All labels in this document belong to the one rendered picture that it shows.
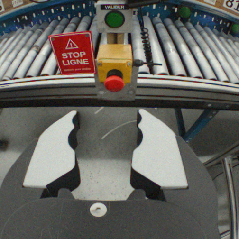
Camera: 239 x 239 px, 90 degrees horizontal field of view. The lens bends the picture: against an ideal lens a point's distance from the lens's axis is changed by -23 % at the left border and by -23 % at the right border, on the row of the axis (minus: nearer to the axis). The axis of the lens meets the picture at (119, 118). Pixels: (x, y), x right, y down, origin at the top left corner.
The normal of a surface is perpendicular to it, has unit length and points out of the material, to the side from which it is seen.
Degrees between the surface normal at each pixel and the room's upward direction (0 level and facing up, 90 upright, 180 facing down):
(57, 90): 90
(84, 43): 90
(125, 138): 0
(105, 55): 0
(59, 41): 90
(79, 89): 90
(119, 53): 0
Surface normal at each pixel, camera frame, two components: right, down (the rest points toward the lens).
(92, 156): 0.00, -0.51
